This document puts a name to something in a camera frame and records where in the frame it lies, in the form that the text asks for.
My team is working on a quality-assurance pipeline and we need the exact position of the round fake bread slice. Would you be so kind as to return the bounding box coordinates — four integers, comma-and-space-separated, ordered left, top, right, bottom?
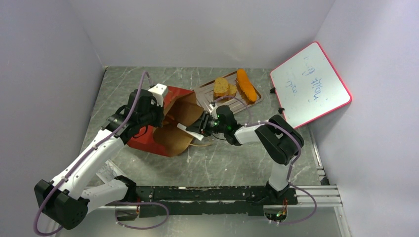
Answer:
228, 83, 238, 96

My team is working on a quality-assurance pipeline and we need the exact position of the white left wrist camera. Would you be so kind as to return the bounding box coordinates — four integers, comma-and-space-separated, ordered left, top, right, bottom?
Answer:
148, 83, 168, 108

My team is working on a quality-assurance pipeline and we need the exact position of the paper label sheet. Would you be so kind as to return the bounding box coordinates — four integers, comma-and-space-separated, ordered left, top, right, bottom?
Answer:
96, 160, 126, 183

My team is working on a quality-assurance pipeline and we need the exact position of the red paper bag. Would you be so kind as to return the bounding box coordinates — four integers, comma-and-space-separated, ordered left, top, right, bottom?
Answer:
127, 86, 204, 157

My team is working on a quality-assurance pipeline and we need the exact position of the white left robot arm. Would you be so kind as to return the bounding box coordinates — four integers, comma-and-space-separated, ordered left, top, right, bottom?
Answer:
33, 84, 168, 236

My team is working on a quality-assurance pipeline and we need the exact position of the pink framed whiteboard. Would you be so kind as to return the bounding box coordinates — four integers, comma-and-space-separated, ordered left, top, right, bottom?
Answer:
270, 41, 352, 128

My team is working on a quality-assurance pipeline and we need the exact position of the silver metal tray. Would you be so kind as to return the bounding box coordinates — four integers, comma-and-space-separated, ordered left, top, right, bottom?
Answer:
193, 71, 264, 114

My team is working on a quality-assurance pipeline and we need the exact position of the fake bread piece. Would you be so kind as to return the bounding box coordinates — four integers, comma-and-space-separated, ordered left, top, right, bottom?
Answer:
213, 77, 229, 97

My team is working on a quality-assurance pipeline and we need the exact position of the long orange fake bread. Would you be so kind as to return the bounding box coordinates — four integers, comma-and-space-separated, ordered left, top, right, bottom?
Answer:
237, 69, 257, 102

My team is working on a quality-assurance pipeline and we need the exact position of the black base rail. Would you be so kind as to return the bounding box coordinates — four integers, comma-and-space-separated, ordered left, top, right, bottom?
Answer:
130, 186, 298, 218

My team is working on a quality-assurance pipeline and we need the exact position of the metal tongs white handle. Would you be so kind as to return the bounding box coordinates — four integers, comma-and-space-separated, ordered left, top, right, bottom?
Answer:
176, 123, 204, 141

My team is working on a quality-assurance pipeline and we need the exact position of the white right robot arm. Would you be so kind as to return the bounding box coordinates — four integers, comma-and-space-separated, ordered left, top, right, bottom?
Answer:
185, 106, 304, 204

